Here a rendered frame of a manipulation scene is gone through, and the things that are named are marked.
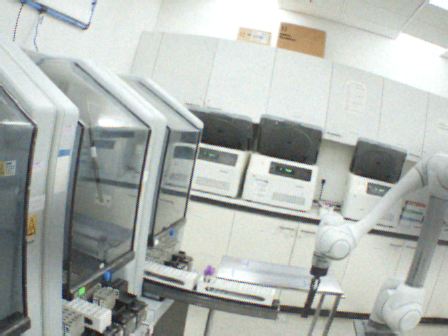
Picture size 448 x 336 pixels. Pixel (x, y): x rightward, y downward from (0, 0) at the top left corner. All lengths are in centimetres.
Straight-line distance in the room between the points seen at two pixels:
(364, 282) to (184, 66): 246
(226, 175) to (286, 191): 47
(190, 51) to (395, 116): 192
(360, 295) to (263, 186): 133
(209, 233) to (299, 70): 153
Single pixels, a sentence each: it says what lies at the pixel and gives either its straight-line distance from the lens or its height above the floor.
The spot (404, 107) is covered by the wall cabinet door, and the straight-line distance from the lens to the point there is 473.
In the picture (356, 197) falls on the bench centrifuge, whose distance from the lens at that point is 438.
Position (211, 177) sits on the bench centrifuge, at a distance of 439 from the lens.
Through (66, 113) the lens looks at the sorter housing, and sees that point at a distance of 112.
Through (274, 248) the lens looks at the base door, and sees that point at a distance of 440.
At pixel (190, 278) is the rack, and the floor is 86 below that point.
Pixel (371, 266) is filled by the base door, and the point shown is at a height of 54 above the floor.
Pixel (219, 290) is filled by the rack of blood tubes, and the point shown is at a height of 83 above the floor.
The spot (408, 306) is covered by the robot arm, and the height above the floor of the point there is 92.
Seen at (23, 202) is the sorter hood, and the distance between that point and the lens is 97.
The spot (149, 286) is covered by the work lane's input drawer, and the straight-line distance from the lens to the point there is 212.
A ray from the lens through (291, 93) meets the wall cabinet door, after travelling 463.
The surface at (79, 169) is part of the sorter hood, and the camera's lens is 121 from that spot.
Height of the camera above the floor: 146
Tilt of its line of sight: 4 degrees down
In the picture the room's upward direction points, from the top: 11 degrees clockwise
